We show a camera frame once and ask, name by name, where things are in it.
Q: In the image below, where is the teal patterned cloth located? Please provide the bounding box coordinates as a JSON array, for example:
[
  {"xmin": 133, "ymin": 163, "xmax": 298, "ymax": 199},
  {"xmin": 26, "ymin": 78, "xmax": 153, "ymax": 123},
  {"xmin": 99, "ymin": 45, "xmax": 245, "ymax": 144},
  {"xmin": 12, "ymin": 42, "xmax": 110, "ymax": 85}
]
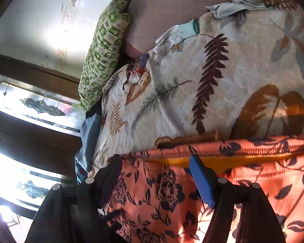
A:
[{"xmin": 75, "ymin": 160, "xmax": 87, "ymax": 184}]

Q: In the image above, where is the green checkered pillow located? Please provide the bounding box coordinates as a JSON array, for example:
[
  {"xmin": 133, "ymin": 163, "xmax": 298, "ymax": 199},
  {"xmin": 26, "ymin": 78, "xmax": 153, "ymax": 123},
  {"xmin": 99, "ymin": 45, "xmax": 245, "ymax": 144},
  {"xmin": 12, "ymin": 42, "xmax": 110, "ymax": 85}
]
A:
[{"xmin": 78, "ymin": 0, "xmax": 131, "ymax": 111}]

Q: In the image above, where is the small red blue packet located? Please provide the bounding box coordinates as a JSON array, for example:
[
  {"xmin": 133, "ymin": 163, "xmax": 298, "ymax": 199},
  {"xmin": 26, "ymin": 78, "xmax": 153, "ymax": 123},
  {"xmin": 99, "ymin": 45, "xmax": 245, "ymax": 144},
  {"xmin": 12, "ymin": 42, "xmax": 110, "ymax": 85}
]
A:
[{"xmin": 129, "ymin": 54, "xmax": 149, "ymax": 84}]

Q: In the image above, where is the blue folded towel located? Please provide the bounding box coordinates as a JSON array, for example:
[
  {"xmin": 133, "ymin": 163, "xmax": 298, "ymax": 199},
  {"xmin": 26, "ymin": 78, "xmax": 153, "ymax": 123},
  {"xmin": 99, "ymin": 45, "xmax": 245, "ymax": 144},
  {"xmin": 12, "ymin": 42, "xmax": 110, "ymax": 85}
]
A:
[{"xmin": 75, "ymin": 114, "xmax": 102, "ymax": 173}]

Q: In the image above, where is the leaf-print bed blanket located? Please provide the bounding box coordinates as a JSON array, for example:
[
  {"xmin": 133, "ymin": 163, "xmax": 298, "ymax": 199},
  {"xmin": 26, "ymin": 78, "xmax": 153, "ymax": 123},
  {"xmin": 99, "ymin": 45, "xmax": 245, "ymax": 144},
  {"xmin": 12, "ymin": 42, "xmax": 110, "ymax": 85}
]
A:
[{"xmin": 89, "ymin": 0, "xmax": 304, "ymax": 174}]

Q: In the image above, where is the small grey cloth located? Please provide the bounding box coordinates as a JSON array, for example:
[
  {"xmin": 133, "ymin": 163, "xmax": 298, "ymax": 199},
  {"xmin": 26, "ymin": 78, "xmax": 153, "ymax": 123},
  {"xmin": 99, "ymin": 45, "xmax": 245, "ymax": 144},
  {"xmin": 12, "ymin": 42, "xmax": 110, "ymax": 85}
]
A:
[{"xmin": 205, "ymin": 0, "xmax": 273, "ymax": 19}]

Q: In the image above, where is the white glove with teal cuff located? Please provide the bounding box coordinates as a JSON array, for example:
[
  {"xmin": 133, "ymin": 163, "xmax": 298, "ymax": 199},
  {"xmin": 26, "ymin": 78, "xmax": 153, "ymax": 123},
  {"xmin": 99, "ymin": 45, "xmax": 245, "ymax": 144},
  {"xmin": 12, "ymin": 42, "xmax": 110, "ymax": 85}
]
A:
[{"xmin": 153, "ymin": 19, "xmax": 200, "ymax": 54}]

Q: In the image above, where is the stained glass window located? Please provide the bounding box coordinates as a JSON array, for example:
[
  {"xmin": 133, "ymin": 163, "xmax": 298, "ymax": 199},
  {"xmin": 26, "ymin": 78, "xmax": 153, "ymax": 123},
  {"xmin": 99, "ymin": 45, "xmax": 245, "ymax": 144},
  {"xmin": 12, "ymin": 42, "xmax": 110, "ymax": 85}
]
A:
[{"xmin": 0, "ymin": 75, "xmax": 85, "ymax": 242}]

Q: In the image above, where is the orange floral blouse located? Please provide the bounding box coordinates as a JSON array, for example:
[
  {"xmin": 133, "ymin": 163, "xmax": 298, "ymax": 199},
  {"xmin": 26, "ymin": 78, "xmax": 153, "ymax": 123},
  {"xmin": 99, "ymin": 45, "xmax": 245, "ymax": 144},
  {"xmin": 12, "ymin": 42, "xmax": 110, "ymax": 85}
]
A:
[{"xmin": 103, "ymin": 135, "xmax": 304, "ymax": 242}]

